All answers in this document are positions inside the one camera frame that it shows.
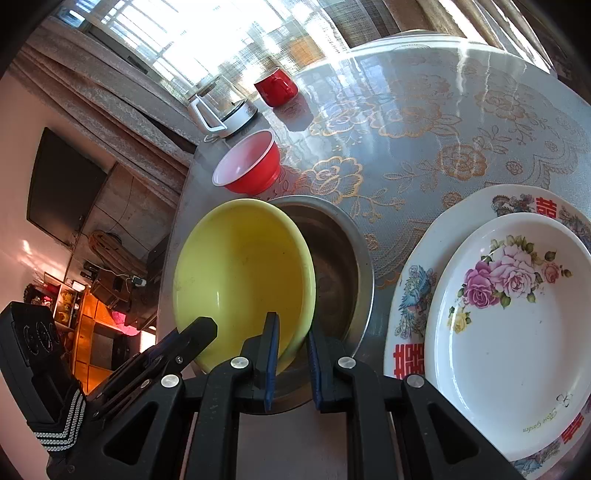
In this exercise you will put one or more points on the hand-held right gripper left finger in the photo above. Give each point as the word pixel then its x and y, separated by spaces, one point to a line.
pixel 272 364

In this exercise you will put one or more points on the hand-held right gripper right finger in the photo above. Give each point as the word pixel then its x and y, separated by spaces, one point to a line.
pixel 316 369

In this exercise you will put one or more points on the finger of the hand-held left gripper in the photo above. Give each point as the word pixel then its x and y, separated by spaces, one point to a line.
pixel 134 378
pixel 198 334

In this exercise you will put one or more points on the yellow bowl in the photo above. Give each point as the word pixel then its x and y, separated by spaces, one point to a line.
pixel 240 277

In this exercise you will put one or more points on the stainless steel bowl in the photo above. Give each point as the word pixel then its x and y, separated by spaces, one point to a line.
pixel 337 267

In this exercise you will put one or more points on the large white plate red print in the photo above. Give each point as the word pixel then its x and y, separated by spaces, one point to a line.
pixel 415 286

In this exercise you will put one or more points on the small white floral plate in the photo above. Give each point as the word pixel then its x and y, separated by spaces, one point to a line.
pixel 498 369

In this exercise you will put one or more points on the wooden cabinet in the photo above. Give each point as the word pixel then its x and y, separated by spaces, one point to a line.
pixel 92 318

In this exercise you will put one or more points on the red bowl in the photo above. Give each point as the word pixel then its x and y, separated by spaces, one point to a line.
pixel 258 177

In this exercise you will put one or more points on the black television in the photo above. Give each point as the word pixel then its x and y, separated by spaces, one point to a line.
pixel 64 184

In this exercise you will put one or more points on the red mug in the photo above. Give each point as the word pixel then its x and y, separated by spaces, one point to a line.
pixel 277 90

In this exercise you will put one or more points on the beige curtain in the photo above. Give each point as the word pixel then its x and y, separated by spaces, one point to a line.
pixel 461 18
pixel 92 92

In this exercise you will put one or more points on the large barred window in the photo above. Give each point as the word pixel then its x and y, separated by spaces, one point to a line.
pixel 161 27

